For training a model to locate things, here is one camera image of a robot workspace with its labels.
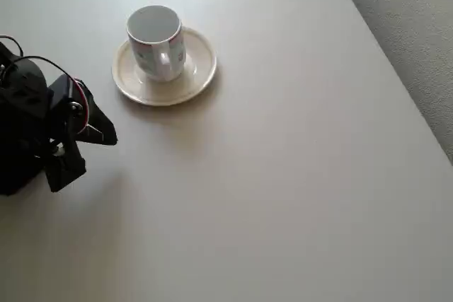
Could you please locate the white ceramic mug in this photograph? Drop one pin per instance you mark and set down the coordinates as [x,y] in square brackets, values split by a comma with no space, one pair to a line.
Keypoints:
[153,26]

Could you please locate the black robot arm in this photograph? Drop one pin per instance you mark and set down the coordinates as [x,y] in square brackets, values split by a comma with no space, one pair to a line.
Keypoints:
[19,118]

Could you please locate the cream white saucer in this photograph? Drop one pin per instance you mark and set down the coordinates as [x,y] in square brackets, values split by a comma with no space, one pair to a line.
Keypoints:
[201,65]

